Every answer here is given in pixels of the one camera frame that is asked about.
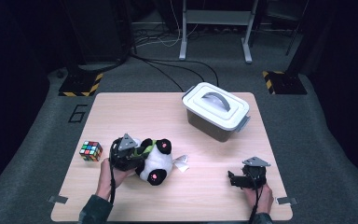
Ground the brown translucent storage box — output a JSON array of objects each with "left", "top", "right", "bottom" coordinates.
[{"left": 182, "top": 85, "right": 252, "bottom": 144}]

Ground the white plastic tray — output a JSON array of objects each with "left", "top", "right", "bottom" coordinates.
[{"left": 182, "top": 81, "right": 251, "bottom": 132}]

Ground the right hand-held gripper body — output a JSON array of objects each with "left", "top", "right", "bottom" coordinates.
[{"left": 240, "top": 156, "right": 271, "bottom": 190}]

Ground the black floor cable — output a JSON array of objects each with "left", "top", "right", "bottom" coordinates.
[
  {"left": 136, "top": 55, "right": 185, "bottom": 93},
  {"left": 130, "top": 53, "right": 220, "bottom": 88}
]

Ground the person's left hand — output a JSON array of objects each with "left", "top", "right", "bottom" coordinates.
[{"left": 95, "top": 157, "right": 135, "bottom": 202}]

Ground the panda plush toy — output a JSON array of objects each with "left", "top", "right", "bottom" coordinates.
[{"left": 132, "top": 137, "right": 190, "bottom": 188}]

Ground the white metal stand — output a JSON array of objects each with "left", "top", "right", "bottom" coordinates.
[{"left": 178, "top": 0, "right": 260, "bottom": 64}]

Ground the colourful puzzle cube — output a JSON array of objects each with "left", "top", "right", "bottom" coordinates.
[{"left": 78, "top": 140, "right": 103, "bottom": 162}]

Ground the grey tape strip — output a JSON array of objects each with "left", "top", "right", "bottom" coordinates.
[
  {"left": 48, "top": 195, "right": 69, "bottom": 205},
  {"left": 275, "top": 196, "right": 299, "bottom": 206}
]

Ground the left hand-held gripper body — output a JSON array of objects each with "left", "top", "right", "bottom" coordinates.
[{"left": 108, "top": 133, "right": 145, "bottom": 173}]

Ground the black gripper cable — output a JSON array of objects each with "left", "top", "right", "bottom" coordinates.
[
  {"left": 248, "top": 172, "right": 264, "bottom": 224},
  {"left": 107, "top": 146, "right": 117, "bottom": 206}
]

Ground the black yellow striped base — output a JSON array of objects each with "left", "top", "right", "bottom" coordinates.
[
  {"left": 58, "top": 72, "right": 104, "bottom": 97},
  {"left": 262, "top": 70, "right": 308, "bottom": 95}
]

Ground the person's right hand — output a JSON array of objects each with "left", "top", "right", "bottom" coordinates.
[{"left": 243, "top": 182, "right": 275, "bottom": 217}]

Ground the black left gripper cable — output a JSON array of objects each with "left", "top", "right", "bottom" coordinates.
[{"left": 107, "top": 146, "right": 117, "bottom": 206}]

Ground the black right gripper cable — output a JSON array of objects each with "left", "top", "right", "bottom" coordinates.
[{"left": 248, "top": 172, "right": 264, "bottom": 224}]

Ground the white floor cable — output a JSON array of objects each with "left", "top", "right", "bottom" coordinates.
[{"left": 134, "top": 0, "right": 200, "bottom": 49}]

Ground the black tape floor mark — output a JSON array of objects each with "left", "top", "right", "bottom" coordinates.
[{"left": 67, "top": 104, "right": 89, "bottom": 124}]

